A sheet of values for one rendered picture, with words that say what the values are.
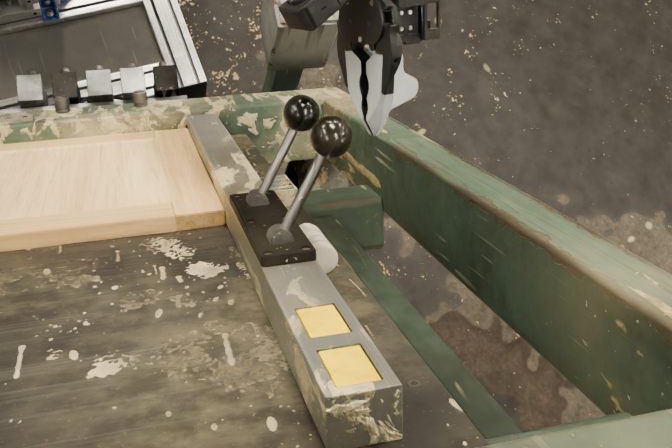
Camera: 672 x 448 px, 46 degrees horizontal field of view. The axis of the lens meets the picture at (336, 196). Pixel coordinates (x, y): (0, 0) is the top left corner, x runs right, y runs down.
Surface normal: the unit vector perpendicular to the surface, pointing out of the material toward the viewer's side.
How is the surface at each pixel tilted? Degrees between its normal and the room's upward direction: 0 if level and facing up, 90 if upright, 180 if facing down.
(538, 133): 0
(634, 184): 0
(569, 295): 90
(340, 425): 36
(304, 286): 54
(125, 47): 0
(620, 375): 90
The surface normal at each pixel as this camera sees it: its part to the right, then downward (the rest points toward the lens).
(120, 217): -0.04, -0.95
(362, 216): 0.26, 0.27
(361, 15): -0.80, 0.20
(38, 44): 0.19, -0.34
